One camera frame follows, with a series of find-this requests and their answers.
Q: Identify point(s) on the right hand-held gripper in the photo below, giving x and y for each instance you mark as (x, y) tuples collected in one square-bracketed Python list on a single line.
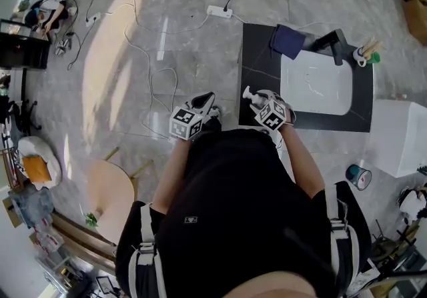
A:
[(272, 116)]

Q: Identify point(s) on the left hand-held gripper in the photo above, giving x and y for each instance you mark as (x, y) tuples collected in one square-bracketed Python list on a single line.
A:
[(185, 121)]

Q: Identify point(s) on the white soap dispenser bottle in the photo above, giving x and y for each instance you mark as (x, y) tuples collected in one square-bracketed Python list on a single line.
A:
[(251, 95)]

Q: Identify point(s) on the person's left forearm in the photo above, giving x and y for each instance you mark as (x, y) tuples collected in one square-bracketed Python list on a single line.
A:
[(170, 173)]

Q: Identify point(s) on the person's right forearm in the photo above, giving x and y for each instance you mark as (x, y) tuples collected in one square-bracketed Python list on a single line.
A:
[(302, 160)]

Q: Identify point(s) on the person's left shoe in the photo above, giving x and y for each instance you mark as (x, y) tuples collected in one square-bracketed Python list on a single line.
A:
[(215, 111)]

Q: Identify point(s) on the white sink basin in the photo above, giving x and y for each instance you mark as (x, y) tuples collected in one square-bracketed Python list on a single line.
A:
[(317, 86)]

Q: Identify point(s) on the black sink vanity top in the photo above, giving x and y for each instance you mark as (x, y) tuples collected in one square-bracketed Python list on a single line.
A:
[(260, 56)]

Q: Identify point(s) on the dark blue cloth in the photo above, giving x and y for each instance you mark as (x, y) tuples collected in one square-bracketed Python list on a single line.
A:
[(287, 41)]

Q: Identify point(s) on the person's black shirt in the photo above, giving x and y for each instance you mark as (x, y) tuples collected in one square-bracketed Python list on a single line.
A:
[(240, 206)]

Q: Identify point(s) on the black faucet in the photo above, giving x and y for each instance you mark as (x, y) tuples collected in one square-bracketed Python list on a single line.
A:
[(333, 43)]

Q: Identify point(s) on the teal waste bin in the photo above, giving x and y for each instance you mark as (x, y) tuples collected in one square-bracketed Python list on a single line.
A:
[(357, 176)]

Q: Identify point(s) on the white cup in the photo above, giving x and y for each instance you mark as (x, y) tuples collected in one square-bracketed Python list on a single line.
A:
[(358, 56)]

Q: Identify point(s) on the round wooden table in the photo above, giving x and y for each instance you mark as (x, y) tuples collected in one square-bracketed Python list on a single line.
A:
[(110, 196)]

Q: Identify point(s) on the white power strip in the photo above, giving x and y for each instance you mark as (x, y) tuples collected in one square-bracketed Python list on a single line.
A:
[(218, 11), (92, 20)]

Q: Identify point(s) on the green cup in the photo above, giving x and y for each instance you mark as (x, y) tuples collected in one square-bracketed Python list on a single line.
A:
[(374, 58)]

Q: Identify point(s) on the wooden brushes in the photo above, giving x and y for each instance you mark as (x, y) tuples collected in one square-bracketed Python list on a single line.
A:
[(372, 46)]

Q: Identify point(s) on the white rectangular cabinet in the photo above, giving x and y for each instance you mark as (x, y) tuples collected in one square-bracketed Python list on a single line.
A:
[(400, 136)]

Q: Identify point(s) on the small green plant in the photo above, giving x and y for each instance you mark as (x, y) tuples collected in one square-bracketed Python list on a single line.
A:
[(91, 220)]

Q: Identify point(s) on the white pouf chair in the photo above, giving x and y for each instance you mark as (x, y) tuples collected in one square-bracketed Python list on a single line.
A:
[(55, 170)]

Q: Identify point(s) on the silver metal device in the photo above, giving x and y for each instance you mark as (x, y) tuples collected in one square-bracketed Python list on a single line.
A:
[(63, 45)]

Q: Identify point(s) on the orange cushion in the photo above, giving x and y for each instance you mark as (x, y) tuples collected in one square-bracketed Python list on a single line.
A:
[(36, 169)]

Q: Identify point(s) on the wooden bench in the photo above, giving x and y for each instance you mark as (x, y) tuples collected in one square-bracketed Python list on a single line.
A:
[(80, 240)]

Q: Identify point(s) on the black office chair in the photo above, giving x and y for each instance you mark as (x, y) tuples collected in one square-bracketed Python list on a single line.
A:
[(16, 116)]

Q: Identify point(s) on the large cardboard box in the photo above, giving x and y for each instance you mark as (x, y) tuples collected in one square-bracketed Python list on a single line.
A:
[(417, 20)]

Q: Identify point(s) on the blue denim cloth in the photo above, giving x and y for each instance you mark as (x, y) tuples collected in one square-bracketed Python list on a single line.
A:
[(31, 206)]

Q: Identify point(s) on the black cabinet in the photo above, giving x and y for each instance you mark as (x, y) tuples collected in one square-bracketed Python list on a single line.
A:
[(23, 50)]

